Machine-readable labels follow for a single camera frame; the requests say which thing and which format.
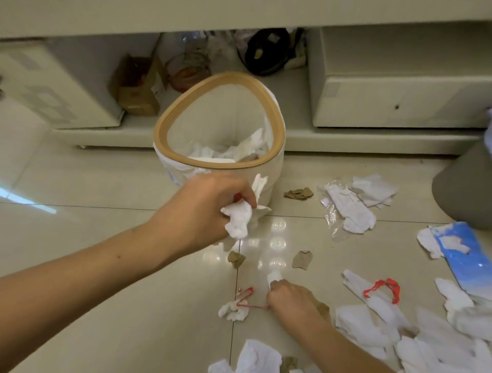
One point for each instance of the person's right hand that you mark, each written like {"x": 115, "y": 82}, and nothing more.
{"x": 296, "y": 303}

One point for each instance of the person's left hand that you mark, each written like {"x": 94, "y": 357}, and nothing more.
{"x": 192, "y": 215}

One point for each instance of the person's left fingers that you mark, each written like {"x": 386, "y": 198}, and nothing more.
{"x": 242, "y": 188}

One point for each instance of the person's right fingers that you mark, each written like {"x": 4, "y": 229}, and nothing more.
{"x": 278, "y": 294}

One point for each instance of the small red plastic scrap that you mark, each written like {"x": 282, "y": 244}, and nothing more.
{"x": 238, "y": 197}

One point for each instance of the small white tissue piece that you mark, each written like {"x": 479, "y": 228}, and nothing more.
{"x": 275, "y": 276}

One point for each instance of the large white tissue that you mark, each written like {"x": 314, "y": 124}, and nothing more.
{"x": 236, "y": 221}

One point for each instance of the person's right forearm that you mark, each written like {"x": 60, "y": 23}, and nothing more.
{"x": 338, "y": 349}

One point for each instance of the person's left forearm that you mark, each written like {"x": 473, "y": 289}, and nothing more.
{"x": 77, "y": 292}

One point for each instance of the thin red plastic strip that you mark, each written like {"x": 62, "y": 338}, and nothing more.
{"x": 246, "y": 292}

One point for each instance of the white tissues inside bin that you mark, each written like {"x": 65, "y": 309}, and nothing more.
{"x": 238, "y": 150}

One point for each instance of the white bin with wooden rim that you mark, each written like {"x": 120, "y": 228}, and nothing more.
{"x": 276, "y": 169}

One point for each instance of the brown paper scrap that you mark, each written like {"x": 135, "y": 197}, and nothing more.
{"x": 302, "y": 260}
{"x": 299, "y": 193}
{"x": 322, "y": 309}
{"x": 236, "y": 259}

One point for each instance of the white tissue lump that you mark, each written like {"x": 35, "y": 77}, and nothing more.
{"x": 232, "y": 312}

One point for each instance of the wide crumpled white tissue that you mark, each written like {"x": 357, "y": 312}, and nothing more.
{"x": 257, "y": 359}

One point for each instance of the white plastic bin liner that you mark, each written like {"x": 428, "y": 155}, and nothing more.
{"x": 171, "y": 169}

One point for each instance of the clear plastic wrapper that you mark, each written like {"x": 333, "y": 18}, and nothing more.
{"x": 332, "y": 219}

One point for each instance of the long white tissue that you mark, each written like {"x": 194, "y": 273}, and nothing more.
{"x": 351, "y": 209}

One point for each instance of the looped red plastic strip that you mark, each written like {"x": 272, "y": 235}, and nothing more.
{"x": 394, "y": 287}

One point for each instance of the clear glass jar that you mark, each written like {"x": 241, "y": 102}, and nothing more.
{"x": 188, "y": 71}

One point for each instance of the flat white tissue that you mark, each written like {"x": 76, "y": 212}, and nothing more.
{"x": 374, "y": 188}

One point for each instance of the black round object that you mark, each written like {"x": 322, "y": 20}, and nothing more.
{"x": 265, "y": 52}

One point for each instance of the crumpled clear plastic bag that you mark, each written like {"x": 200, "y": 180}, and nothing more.
{"x": 225, "y": 50}

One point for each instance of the brown cardboard box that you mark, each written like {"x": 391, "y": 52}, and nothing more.
{"x": 138, "y": 92}

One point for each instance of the torn white tissue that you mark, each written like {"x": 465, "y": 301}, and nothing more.
{"x": 426, "y": 242}

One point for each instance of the pile of white tissue scraps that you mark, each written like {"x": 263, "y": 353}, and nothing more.
{"x": 430, "y": 338}

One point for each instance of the white low cabinet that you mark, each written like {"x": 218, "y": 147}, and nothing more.
{"x": 246, "y": 13}

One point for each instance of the white drawer unit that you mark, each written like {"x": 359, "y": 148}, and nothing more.
{"x": 57, "y": 80}
{"x": 399, "y": 100}

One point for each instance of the blue sky-print packet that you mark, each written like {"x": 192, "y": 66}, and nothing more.
{"x": 465, "y": 265}

